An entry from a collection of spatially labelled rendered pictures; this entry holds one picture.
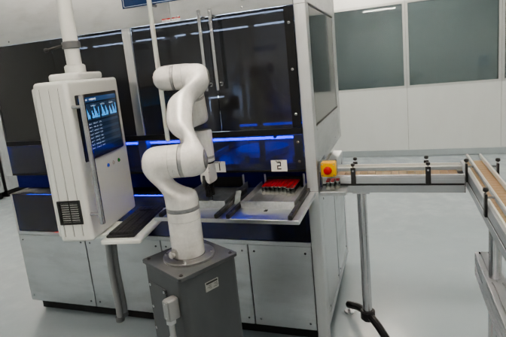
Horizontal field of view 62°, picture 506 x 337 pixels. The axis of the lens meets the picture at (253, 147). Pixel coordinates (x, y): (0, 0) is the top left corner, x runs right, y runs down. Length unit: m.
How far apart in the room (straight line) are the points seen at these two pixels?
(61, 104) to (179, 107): 0.64
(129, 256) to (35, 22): 1.50
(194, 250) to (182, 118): 0.48
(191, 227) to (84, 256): 1.54
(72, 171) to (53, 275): 1.29
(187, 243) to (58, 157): 0.82
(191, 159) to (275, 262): 1.08
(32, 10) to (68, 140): 1.05
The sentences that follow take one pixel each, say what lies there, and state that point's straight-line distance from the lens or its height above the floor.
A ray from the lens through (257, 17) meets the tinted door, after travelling 2.16.
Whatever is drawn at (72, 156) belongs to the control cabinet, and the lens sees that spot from 2.08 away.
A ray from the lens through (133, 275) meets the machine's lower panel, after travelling 2.84.
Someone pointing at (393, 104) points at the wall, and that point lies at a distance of 6.68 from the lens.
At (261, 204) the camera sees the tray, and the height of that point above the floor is 0.90.
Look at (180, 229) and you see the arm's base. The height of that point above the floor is 0.99.
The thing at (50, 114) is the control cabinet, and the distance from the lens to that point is 2.09.
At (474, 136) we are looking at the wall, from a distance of 6.84.
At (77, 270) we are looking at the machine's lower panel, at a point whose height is 0.34.
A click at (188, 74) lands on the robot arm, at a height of 1.52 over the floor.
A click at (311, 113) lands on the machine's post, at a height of 1.28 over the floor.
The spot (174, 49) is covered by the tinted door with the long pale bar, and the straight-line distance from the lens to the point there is 2.34.
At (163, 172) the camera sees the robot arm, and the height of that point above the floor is 1.20.
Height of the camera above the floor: 1.52
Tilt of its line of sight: 11 degrees down
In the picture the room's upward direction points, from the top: 6 degrees counter-clockwise
